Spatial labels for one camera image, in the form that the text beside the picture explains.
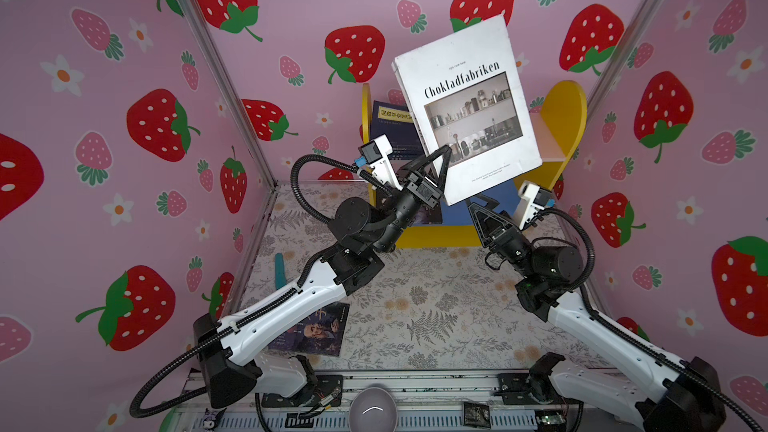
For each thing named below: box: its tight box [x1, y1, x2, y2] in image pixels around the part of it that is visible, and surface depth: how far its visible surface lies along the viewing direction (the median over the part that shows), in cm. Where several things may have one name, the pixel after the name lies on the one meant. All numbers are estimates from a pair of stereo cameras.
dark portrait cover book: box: [268, 302, 350, 357], surface depth 83 cm
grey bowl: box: [349, 387, 398, 432], surface depth 70 cm
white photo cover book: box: [392, 14, 543, 206], surface depth 48 cm
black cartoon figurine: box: [203, 408, 227, 432], surface depth 70 cm
